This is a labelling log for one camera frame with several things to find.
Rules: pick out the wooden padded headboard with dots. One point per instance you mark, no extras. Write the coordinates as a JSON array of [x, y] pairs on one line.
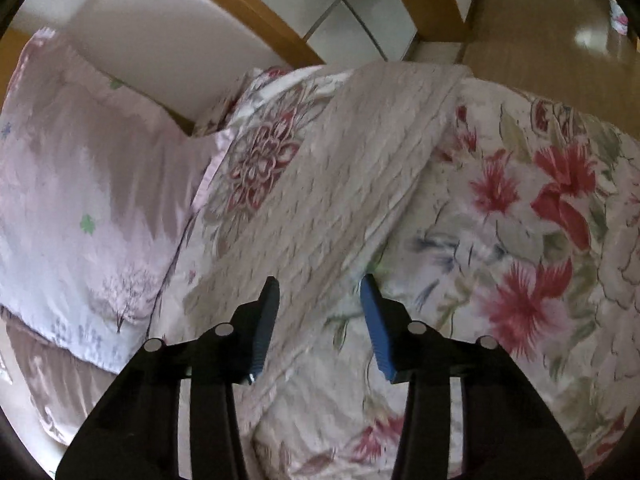
[[180, 53]]

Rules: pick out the white wardrobe with wood frame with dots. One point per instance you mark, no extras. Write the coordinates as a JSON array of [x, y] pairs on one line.
[[360, 31]]

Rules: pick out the mauve pink pillow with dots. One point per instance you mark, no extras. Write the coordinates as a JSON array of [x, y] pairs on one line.
[[63, 388]]

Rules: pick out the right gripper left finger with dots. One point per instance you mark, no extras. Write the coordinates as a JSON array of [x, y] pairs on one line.
[[132, 433]]

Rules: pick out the floral bed quilt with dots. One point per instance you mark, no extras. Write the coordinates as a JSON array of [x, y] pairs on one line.
[[524, 225]]

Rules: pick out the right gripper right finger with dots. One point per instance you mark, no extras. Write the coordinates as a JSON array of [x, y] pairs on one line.
[[508, 430]]

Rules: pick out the pink tree print pillow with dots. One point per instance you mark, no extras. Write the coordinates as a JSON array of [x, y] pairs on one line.
[[98, 185]]

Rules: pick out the beige cable knit sweater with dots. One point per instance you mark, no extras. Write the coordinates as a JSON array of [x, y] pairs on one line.
[[319, 165]]

